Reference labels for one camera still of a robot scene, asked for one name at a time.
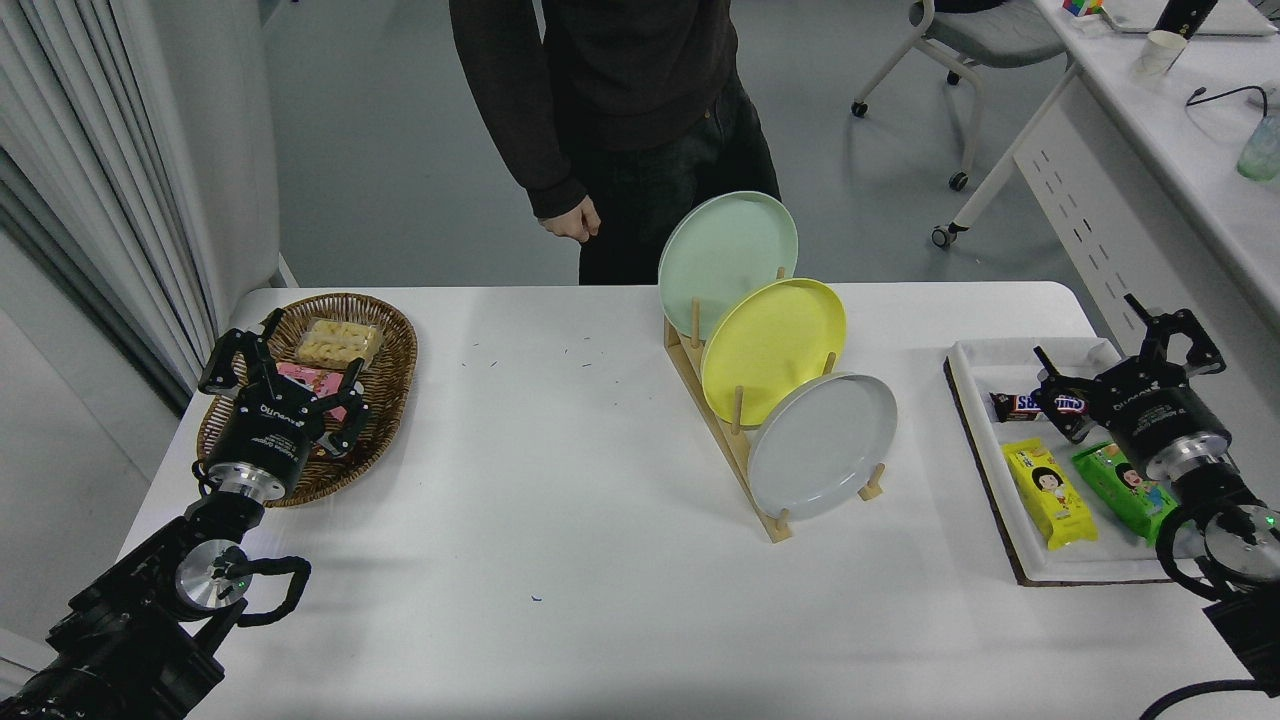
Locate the white laptop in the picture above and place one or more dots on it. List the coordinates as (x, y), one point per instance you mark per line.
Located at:
(1240, 15)

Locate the brown snickers bar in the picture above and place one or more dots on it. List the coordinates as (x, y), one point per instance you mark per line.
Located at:
(1015, 405)

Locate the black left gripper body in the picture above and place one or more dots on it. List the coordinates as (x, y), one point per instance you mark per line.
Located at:
(265, 435)

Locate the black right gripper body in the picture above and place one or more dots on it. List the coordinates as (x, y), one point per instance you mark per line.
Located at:
(1160, 415)

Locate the white paper cup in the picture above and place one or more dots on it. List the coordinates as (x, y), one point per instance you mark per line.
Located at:
(1162, 52)

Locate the brown wicker basket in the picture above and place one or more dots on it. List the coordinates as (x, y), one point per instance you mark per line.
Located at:
(395, 370)

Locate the green snack pack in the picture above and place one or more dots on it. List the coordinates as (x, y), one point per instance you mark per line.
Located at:
(1120, 490)

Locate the person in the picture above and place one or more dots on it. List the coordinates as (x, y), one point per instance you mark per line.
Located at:
(620, 80)

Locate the yellow plate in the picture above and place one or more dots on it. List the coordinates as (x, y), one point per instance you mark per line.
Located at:
(770, 345)

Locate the white desk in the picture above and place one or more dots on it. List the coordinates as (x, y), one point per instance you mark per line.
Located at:
(1180, 140)

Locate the translucent green cup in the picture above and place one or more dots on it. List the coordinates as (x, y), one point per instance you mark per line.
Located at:
(1260, 150)

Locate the yellow snack pack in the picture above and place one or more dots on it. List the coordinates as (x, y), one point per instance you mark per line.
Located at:
(1050, 495)

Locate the grey plate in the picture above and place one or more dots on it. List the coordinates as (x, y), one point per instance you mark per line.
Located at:
(820, 445)

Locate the white lined tray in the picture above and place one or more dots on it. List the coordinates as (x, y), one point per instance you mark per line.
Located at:
(1040, 560)

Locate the clear pack of biscuits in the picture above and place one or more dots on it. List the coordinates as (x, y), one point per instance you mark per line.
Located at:
(340, 342)

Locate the pink snack pack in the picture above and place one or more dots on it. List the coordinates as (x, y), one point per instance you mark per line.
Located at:
(305, 380)

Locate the person's right hand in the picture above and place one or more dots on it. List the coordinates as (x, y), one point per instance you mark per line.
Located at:
(575, 220)

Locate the white curtain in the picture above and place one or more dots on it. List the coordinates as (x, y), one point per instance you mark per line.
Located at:
(80, 150)

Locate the grey office chair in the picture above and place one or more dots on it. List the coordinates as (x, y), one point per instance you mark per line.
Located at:
(990, 40)

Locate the pale green plate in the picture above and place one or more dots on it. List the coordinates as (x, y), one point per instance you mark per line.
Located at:
(720, 255)

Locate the wooden plate rack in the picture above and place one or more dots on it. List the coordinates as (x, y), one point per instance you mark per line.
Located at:
(779, 528)

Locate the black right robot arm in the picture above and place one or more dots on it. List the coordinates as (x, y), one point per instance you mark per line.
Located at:
(1250, 640)

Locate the colourful puzzle cube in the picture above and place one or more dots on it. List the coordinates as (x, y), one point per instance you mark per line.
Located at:
(1082, 6)

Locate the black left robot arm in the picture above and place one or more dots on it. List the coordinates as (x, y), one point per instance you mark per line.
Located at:
(130, 640)

